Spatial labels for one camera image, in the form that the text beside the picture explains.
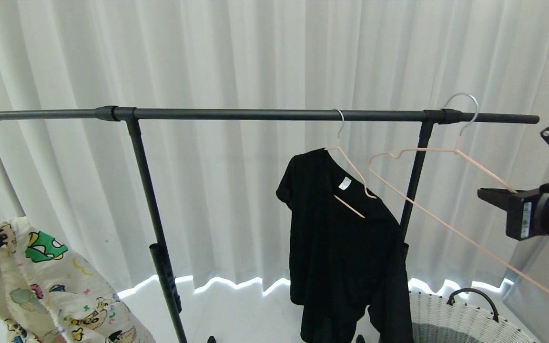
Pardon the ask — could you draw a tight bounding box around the cream printed garment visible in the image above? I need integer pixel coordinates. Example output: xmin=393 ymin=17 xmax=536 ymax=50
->
xmin=0 ymin=216 xmax=157 ymax=343

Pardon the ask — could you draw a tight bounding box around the pink clothes hanger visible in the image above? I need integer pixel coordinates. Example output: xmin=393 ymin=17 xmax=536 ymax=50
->
xmin=324 ymin=109 xmax=378 ymax=219
xmin=367 ymin=92 xmax=549 ymax=313

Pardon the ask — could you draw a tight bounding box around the black garment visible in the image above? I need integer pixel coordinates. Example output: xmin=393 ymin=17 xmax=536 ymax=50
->
xmin=275 ymin=148 xmax=416 ymax=343

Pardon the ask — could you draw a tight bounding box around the white laundry basket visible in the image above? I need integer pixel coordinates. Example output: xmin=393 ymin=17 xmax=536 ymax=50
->
xmin=407 ymin=287 xmax=540 ymax=343

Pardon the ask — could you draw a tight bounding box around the black clothes rack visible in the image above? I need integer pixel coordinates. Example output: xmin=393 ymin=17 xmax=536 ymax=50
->
xmin=0 ymin=105 xmax=540 ymax=343

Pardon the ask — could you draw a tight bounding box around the white curtain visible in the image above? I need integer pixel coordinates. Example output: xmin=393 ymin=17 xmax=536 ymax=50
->
xmin=0 ymin=0 xmax=549 ymax=298

